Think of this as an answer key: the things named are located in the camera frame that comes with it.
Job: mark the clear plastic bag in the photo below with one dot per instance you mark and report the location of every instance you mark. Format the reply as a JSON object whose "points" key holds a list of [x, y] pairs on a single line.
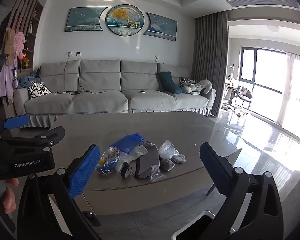
{"points": [[167, 150]]}

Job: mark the beige hanging garment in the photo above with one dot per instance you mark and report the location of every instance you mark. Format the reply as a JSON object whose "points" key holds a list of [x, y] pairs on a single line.
{"points": [[8, 41]]}

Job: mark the round deer wall painting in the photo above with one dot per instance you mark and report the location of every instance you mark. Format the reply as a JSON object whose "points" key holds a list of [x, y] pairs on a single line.
{"points": [[126, 20]]}

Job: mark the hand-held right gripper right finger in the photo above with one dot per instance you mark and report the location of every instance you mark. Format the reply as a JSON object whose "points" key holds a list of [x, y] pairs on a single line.
{"points": [[211, 163]]}

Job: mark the small clear plastic wrapper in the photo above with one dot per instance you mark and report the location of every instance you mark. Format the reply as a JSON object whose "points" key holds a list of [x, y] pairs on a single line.
{"points": [[157, 177]]}

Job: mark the wooden shelf unit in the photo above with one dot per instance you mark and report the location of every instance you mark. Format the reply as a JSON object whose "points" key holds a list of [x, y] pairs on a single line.
{"points": [[32, 30]]}

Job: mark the grey curtain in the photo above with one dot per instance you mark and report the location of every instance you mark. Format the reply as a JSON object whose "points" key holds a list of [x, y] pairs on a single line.
{"points": [[210, 55]]}

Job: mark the large floral pillow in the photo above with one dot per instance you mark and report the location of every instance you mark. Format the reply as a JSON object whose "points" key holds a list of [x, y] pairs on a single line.
{"points": [[38, 89]]}

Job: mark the black tape roll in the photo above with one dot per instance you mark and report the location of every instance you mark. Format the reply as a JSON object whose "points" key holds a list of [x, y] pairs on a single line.
{"points": [[126, 171]]}

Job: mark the white trash bin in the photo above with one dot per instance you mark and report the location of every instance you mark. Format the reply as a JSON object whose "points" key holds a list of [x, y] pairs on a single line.
{"points": [[190, 223]]}

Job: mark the white tissue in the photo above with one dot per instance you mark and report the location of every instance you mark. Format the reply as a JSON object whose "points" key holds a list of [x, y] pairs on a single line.
{"points": [[140, 151]]}

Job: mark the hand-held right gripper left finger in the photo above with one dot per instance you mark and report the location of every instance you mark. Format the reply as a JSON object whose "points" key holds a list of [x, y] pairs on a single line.
{"points": [[85, 172]]}

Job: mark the person's left hand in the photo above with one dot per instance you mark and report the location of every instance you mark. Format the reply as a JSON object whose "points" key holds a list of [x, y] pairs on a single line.
{"points": [[9, 200]]}

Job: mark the dark framed window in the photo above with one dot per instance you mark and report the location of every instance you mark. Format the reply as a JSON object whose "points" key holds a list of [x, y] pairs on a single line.
{"points": [[250, 65]]}

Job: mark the small floral pillow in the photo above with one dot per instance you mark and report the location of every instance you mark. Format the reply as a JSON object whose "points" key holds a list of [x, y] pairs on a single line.
{"points": [[186, 82]]}

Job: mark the teal pillow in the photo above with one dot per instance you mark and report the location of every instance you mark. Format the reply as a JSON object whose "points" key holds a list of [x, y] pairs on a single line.
{"points": [[168, 81]]}

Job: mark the clear printed snack bag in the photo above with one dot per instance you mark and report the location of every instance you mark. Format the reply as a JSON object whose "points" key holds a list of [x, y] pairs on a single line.
{"points": [[107, 162]]}

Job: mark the blue plastic bag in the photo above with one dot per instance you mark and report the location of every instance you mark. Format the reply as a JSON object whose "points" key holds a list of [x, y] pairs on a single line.
{"points": [[128, 142]]}

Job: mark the light grey sofa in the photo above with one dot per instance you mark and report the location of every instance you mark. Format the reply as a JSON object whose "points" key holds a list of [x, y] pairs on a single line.
{"points": [[100, 100]]}

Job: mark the small round purple container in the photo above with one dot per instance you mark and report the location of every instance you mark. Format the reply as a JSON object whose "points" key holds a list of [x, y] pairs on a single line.
{"points": [[179, 158]]}

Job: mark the curved mountain wall painting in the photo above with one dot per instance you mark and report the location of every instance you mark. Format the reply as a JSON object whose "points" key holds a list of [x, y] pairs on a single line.
{"points": [[85, 18], [161, 27]]}

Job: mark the round ceiling light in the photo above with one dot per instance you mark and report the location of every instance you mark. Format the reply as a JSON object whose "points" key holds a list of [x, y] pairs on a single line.
{"points": [[274, 29]]}

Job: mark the dark hanging coat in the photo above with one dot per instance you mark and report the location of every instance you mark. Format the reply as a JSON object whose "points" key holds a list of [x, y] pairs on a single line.
{"points": [[1, 30]]}

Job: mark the blue crumpled cloth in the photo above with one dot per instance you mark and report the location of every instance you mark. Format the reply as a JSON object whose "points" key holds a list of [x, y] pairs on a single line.
{"points": [[27, 81]]}

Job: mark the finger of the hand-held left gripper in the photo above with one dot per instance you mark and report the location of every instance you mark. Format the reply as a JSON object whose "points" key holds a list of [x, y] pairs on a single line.
{"points": [[16, 122], [48, 135]]}

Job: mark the swivel chair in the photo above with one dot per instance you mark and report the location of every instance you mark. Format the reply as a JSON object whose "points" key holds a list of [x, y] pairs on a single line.
{"points": [[243, 96]]}

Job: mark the purple hanging shirt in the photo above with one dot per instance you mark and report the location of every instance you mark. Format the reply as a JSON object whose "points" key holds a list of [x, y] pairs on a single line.
{"points": [[7, 77]]}

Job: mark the sheer white curtain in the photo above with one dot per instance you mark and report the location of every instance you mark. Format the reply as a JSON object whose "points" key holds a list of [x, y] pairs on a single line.
{"points": [[297, 92]]}

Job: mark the grey fuzzy cloth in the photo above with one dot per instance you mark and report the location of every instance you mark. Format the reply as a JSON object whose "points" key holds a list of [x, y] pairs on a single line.
{"points": [[167, 165]]}

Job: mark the ceiling air vent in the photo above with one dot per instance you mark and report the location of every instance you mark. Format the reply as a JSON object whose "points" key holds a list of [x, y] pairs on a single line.
{"points": [[262, 2]]}

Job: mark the grey fabric pouch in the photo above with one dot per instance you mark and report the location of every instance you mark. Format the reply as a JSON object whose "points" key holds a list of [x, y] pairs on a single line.
{"points": [[147, 165]]}

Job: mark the grey plush toy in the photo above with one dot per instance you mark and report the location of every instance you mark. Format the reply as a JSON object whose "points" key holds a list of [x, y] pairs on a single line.
{"points": [[201, 86]]}

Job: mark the pink hanging garment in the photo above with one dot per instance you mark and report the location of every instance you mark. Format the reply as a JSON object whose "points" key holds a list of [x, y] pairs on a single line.
{"points": [[19, 43]]}

